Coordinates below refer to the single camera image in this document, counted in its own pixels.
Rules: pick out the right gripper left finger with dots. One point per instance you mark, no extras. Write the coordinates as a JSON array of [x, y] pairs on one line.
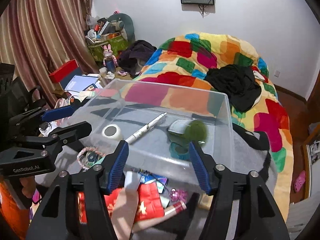
[[74, 206]]

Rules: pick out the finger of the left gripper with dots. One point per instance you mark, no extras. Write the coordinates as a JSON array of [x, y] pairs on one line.
[[57, 113], [71, 133]]

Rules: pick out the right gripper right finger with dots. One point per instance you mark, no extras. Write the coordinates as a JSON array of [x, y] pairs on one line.
[[259, 216]]

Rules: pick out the green patterned small box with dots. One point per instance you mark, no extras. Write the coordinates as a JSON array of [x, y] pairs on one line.
[[91, 158]]

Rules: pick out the beige cosmetic tube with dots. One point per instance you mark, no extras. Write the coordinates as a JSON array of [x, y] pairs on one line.
[[125, 209]]

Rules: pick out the small tan wooden block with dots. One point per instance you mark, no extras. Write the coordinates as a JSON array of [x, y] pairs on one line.
[[205, 202]]

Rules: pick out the red gold packet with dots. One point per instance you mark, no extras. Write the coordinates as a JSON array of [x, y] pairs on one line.
[[149, 205]]

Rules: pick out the blue staples box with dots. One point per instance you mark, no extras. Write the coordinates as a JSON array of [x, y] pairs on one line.
[[148, 178]]

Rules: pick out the white floral pen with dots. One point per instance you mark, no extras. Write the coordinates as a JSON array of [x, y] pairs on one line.
[[135, 136]]

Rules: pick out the red white lip stick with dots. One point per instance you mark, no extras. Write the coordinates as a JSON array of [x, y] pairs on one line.
[[169, 212]]

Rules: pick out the pink hair clip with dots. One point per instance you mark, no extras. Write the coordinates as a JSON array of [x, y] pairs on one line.
[[178, 195]]

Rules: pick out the green round jar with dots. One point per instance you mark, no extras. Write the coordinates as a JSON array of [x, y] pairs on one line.
[[182, 132]]

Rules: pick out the person's left hand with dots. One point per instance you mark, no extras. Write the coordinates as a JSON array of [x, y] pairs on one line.
[[29, 186]]

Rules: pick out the blue booklet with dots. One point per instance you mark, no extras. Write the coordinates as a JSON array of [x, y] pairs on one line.
[[79, 83]]

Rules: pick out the red box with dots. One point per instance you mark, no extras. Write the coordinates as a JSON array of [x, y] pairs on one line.
[[58, 75]]

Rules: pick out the pink croc shoe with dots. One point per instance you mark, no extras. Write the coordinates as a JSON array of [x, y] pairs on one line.
[[299, 181]]

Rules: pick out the pink rabbit figurine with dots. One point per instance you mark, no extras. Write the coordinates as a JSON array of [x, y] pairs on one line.
[[109, 61]]

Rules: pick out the striped curtain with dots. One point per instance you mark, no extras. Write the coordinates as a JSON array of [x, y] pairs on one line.
[[39, 36]]

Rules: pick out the grey black blanket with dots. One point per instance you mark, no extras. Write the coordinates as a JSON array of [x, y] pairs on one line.
[[251, 153]]

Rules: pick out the dark purple clothes pile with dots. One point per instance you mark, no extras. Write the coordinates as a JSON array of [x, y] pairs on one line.
[[135, 57]]

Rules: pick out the green storage basket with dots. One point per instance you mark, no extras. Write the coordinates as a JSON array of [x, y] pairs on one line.
[[117, 45]]

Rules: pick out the clear plastic storage bin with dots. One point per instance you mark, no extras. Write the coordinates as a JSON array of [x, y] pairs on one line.
[[132, 104]]

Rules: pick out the grey neck pillow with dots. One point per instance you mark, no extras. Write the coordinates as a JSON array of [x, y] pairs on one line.
[[124, 23]]

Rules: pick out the colourful patchwork duvet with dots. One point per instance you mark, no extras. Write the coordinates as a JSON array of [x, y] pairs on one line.
[[225, 64]]

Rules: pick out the black garment on bed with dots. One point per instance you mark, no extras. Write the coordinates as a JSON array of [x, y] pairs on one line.
[[238, 83]]

